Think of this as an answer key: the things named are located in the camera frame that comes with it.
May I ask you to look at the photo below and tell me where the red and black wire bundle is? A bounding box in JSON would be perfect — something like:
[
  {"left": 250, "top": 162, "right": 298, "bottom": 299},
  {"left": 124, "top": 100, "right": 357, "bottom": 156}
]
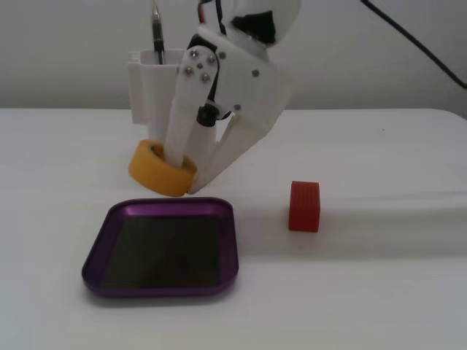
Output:
[{"left": 196, "top": 0, "right": 228, "bottom": 36}]

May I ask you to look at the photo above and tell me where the white plastic pen holder box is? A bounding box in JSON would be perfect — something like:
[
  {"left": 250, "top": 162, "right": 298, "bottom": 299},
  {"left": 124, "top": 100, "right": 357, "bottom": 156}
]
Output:
[{"left": 127, "top": 49, "right": 220, "bottom": 183}]

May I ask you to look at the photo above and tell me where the yellow tape roll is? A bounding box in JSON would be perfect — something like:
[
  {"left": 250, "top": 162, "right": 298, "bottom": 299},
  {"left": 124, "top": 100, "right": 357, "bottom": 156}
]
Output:
[{"left": 128, "top": 139, "right": 198, "bottom": 198}]

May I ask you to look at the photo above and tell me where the purple metal tray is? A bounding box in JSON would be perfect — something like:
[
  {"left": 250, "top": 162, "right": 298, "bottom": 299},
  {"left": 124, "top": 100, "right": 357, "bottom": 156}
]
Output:
[{"left": 81, "top": 197, "right": 240, "bottom": 299}]

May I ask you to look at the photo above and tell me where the black pen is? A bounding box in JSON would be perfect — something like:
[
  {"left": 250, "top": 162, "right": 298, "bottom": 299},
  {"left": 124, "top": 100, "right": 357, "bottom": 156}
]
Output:
[{"left": 151, "top": 0, "right": 166, "bottom": 66}]

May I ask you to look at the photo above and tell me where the red plastic block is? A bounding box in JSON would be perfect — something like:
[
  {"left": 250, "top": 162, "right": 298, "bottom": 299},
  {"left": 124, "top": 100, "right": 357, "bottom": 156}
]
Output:
[{"left": 287, "top": 180, "right": 321, "bottom": 232}]

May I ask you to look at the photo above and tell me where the black cable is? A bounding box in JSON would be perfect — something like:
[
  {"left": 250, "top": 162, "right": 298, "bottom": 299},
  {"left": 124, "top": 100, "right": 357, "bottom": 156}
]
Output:
[{"left": 360, "top": 0, "right": 467, "bottom": 89}]

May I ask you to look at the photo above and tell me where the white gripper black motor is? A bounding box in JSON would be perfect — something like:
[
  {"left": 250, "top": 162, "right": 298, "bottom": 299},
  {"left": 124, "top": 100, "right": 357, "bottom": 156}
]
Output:
[{"left": 164, "top": 25, "right": 291, "bottom": 195}]

